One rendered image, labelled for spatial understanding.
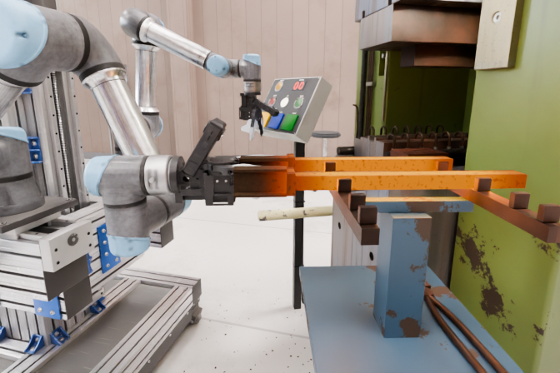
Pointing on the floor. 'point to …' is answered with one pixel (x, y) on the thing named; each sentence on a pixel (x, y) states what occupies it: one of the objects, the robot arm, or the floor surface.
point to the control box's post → (297, 239)
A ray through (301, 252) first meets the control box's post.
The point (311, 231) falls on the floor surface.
